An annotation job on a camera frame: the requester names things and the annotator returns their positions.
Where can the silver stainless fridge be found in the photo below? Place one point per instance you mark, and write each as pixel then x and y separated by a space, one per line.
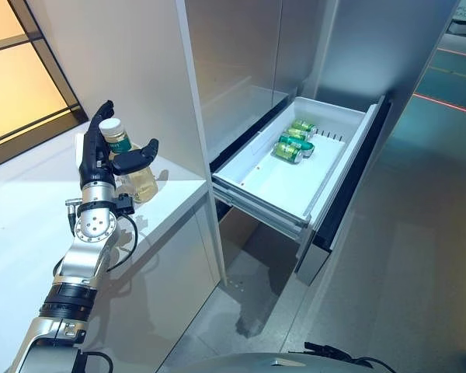
pixel 237 46

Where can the dark green drink can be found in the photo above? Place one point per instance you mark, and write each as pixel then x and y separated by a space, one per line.
pixel 295 141

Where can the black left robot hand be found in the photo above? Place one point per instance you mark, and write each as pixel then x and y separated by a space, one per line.
pixel 93 163

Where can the grey robot torso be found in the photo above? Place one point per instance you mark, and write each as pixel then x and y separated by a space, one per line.
pixel 264 363

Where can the tea bottle with white cap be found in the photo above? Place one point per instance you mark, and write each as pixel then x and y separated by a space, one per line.
pixel 141 182

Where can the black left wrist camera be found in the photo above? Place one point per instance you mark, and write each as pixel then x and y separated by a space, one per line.
pixel 125 203

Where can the tall white cabinet panel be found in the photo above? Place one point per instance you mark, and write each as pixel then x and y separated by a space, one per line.
pixel 140 77

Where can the orange window with dark frame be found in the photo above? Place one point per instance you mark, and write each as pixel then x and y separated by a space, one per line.
pixel 15 77

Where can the white fridge drawer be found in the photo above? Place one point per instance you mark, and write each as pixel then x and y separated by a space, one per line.
pixel 279 182

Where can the white counter cabinet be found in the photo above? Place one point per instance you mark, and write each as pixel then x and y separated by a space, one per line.
pixel 31 241

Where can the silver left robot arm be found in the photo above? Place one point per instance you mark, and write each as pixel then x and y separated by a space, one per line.
pixel 81 256

